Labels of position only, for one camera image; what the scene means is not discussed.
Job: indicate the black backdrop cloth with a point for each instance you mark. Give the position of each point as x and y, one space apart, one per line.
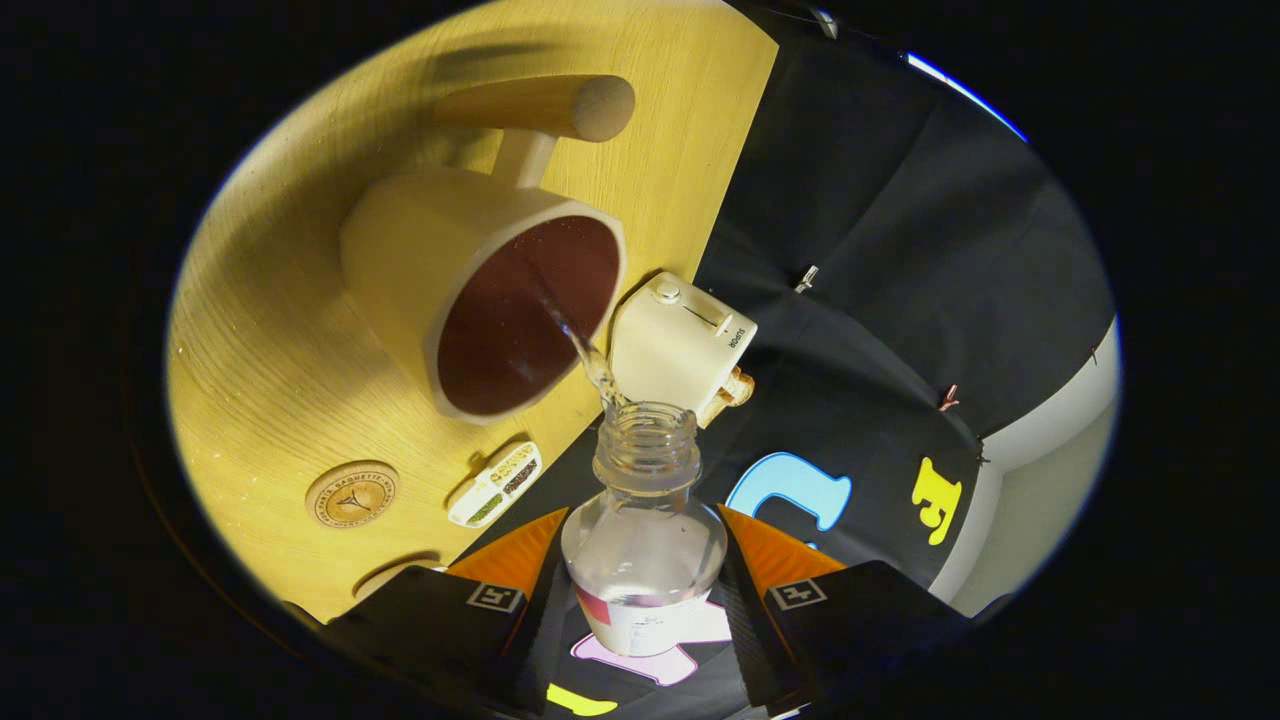
900 200

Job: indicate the silver clip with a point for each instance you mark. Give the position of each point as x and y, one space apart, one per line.
806 278

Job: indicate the wooden table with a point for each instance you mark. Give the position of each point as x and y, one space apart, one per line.
280 380

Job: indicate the white divided dish of grains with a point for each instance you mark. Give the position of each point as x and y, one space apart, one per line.
495 485

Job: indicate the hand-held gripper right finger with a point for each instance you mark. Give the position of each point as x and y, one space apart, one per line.
750 620

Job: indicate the clear plastic juice bottle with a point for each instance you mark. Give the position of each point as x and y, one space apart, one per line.
645 560

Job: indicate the round wooden coaster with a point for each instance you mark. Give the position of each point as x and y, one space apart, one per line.
352 494

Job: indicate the red clip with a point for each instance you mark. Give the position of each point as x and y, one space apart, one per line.
948 397

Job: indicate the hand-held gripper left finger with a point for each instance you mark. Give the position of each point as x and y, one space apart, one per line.
535 640

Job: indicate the cream toaster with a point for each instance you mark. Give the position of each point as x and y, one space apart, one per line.
670 350

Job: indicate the toast bread slice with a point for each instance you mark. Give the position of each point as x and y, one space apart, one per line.
738 387
718 410

